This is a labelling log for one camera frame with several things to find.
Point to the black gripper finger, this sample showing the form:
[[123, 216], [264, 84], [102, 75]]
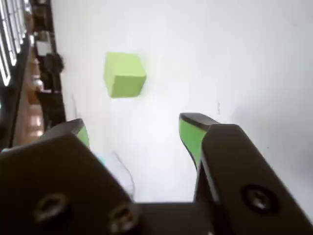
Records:
[[239, 176], [53, 181]]

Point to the window with white frames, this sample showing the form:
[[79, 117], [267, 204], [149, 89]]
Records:
[[9, 36]]

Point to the white box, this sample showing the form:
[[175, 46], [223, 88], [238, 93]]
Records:
[[44, 47]]

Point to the black office chair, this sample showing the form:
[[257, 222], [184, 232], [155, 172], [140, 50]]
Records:
[[52, 80]]

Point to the dark shelving unit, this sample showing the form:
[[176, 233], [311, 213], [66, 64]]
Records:
[[42, 14]]

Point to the green cube block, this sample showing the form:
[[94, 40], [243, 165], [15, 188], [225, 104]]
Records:
[[124, 76]]

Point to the teal whale-shaped bin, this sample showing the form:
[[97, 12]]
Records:
[[115, 171]]

